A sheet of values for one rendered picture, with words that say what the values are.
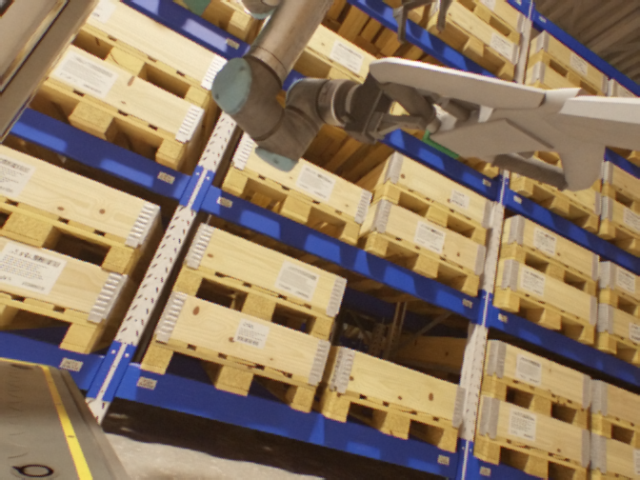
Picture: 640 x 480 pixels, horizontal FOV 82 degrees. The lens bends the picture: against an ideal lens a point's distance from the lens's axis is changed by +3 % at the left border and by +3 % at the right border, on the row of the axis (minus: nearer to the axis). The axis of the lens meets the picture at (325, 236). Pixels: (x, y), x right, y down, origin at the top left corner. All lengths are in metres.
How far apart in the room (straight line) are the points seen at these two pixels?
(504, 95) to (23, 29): 0.63
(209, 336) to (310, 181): 0.96
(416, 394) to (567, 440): 1.14
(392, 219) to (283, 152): 1.52
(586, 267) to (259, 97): 2.94
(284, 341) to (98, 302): 0.82
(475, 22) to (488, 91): 2.97
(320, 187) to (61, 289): 1.28
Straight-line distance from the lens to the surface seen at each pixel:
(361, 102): 0.72
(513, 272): 2.75
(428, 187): 2.45
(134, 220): 1.85
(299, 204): 1.98
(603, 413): 3.32
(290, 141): 0.78
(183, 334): 1.78
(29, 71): 0.95
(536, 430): 2.85
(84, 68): 2.17
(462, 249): 2.49
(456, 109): 0.62
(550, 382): 2.94
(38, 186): 1.96
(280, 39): 0.77
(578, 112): 0.49
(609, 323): 3.44
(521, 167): 0.75
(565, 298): 3.09
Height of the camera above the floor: 0.50
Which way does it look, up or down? 19 degrees up
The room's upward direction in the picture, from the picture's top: 17 degrees clockwise
